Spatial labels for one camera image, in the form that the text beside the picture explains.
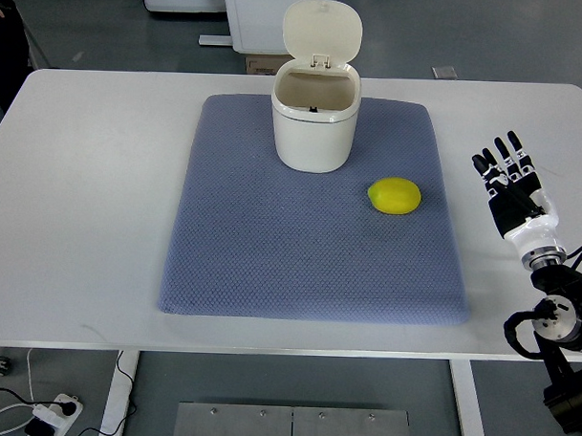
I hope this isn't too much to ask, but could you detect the white table leg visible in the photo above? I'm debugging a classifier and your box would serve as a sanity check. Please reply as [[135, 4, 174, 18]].
[[449, 360, 485, 436], [97, 350, 140, 436]]

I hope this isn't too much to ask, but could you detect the white power strip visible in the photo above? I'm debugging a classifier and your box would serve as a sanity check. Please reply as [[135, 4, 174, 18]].
[[32, 394, 84, 433]]

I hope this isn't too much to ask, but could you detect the white cabinet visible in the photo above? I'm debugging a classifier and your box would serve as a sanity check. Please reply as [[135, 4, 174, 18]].
[[198, 0, 301, 55]]

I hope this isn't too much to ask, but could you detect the left white table leg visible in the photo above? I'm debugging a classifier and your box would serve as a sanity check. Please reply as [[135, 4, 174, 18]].
[[97, 350, 140, 436]]

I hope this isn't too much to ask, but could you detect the person in dark clothes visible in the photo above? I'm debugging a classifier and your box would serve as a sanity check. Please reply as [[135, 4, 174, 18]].
[[0, 0, 33, 114]]

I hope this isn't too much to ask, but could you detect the yellow lemon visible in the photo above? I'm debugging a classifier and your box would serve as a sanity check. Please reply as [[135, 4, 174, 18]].
[[367, 177, 421, 215]]

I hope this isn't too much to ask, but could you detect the white trash bin open lid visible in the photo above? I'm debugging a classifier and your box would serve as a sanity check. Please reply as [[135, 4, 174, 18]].
[[271, 0, 363, 173]]

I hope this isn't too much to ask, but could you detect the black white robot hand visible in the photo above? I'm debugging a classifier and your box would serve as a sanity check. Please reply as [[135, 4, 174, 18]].
[[472, 131, 568, 272]]

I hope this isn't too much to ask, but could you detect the blue textured mat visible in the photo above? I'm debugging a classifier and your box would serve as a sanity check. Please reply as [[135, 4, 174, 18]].
[[158, 94, 469, 325]]

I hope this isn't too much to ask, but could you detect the small grey floor plate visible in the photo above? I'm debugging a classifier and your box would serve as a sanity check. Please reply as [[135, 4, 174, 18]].
[[431, 65, 459, 80]]

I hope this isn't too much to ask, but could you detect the cardboard box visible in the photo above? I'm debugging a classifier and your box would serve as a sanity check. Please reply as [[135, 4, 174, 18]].
[[245, 54, 292, 76]]

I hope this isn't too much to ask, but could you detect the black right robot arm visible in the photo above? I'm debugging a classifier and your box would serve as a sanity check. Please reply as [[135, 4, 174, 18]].
[[504, 245, 582, 436]]

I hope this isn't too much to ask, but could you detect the black cable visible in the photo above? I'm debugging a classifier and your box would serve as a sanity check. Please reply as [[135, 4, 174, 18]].
[[67, 347, 140, 436]]

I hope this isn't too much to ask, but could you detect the metal floor plate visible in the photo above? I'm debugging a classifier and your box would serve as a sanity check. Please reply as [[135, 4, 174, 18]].
[[173, 403, 411, 436]]

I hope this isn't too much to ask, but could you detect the white cable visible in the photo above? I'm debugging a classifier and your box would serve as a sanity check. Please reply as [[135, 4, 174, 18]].
[[0, 345, 58, 435]]

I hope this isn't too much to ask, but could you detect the right white table leg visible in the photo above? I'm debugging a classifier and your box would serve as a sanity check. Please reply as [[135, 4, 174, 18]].
[[449, 360, 485, 436]]

